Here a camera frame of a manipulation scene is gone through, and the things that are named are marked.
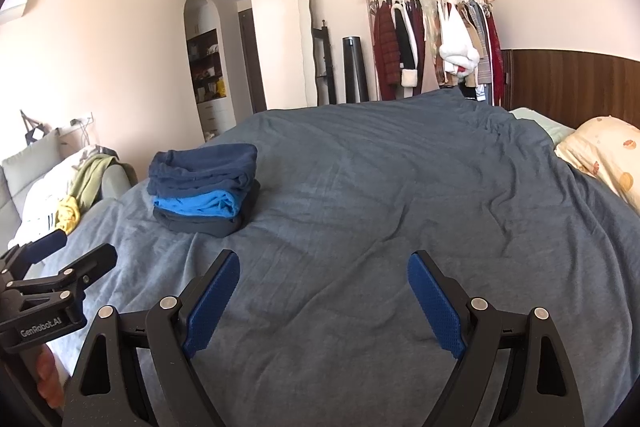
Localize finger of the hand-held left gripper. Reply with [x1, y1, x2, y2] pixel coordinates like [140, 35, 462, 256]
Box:
[6, 229, 69, 267]
[7, 243, 119, 308]

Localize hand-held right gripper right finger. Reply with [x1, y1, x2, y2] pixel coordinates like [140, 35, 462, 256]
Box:
[406, 249, 587, 427]

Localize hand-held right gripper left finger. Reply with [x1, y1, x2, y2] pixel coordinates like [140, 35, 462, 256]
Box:
[60, 249, 242, 427]

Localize bright blue folded pants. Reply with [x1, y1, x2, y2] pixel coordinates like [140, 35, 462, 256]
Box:
[152, 189, 247, 219]

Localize person's left hand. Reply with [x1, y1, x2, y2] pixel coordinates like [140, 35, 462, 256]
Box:
[36, 343, 68, 412]

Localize yellow cloth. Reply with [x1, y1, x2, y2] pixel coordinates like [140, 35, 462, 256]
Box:
[55, 195, 82, 236]

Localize white patterned throw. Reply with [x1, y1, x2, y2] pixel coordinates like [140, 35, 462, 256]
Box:
[9, 144, 119, 249]

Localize grey sofa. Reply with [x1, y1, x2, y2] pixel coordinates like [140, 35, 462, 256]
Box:
[0, 129, 139, 240]

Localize green cloth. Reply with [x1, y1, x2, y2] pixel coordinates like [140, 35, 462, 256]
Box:
[67, 154, 121, 214]

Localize stack of folded blue clothes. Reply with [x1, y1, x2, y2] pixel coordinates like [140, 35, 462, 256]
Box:
[152, 179, 261, 238]

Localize dark triangular object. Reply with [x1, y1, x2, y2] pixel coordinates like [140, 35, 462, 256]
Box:
[19, 109, 51, 144]

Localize grey-blue bed blanket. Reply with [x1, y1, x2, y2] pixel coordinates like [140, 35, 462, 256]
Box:
[30, 87, 640, 427]

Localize pale green sheet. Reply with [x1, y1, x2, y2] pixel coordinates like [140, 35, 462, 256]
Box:
[509, 107, 579, 144]

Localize cream patterned pillow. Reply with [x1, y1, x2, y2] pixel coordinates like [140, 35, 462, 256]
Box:
[554, 116, 640, 208]

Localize dark wooden door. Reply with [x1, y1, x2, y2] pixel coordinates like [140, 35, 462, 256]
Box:
[237, 8, 269, 114]

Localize arched built-in shelf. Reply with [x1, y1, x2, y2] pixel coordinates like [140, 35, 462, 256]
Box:
[183, 0, 237, 144]

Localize black tower fan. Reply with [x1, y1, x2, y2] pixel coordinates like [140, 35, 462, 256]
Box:
[342, 37, 371, 104]

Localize brown wooden headboard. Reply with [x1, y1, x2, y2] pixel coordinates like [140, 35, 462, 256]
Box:
[501, 48, 640, 130]

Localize black ladder stand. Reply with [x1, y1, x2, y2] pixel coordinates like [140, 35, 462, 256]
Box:
[312, 21, 337, 106]

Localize wavy standing mirror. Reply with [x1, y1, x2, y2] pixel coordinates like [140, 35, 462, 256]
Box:
[298, 0, 322, 109]

